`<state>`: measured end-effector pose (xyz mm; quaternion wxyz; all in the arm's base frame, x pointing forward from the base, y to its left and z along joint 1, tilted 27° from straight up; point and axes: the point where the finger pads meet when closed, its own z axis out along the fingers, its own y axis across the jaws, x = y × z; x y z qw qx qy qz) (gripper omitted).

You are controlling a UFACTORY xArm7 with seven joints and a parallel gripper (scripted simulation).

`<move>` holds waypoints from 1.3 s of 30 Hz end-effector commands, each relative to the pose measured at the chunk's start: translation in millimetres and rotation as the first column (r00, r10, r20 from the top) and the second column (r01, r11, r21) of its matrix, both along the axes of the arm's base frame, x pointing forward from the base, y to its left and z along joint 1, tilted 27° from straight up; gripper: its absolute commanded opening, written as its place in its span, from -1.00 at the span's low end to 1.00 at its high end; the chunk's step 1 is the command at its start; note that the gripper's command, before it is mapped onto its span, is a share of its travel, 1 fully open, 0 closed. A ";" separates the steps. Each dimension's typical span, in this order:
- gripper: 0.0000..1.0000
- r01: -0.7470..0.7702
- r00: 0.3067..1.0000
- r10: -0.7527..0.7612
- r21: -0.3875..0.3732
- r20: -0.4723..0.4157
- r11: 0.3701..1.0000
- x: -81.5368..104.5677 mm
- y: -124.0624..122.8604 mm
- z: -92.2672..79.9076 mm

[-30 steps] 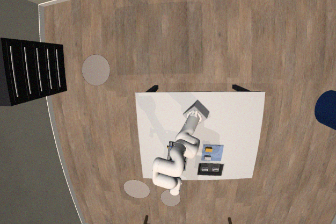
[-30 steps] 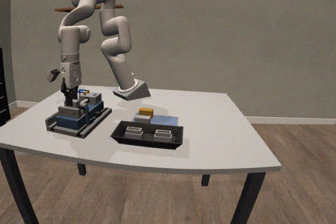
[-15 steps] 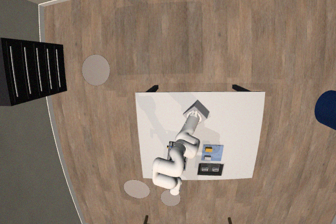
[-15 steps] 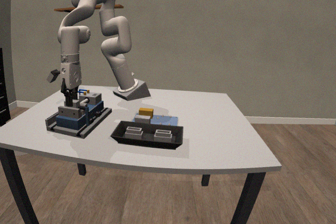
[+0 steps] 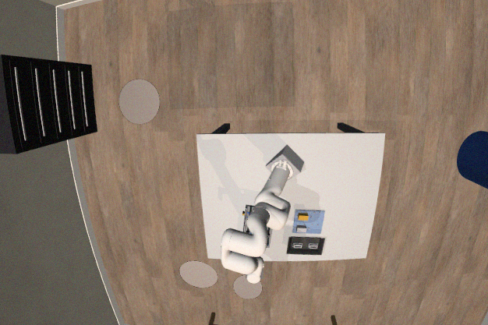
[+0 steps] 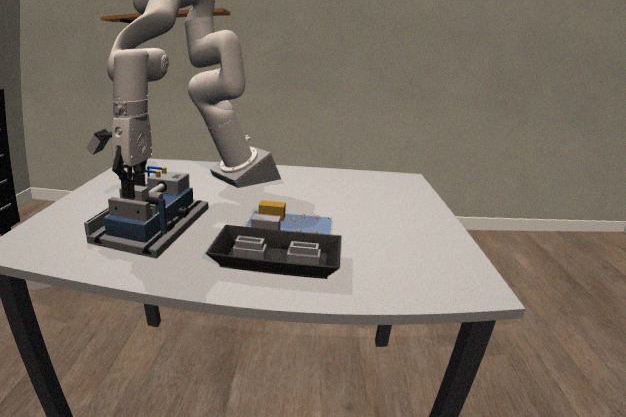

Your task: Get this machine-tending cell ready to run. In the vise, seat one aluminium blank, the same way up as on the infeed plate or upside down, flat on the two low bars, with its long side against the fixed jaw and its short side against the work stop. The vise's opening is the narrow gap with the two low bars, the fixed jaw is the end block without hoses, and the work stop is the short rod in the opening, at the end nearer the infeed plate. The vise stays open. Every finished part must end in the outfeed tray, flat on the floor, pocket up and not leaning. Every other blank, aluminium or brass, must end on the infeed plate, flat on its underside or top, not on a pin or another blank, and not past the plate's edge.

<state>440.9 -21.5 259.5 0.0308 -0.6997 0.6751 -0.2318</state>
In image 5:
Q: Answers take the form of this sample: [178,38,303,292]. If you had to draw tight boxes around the yellow rectangular block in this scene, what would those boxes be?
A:
[298,213,309,221]

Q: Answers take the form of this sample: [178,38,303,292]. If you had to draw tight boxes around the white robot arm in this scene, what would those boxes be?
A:
[221,160,293,284]

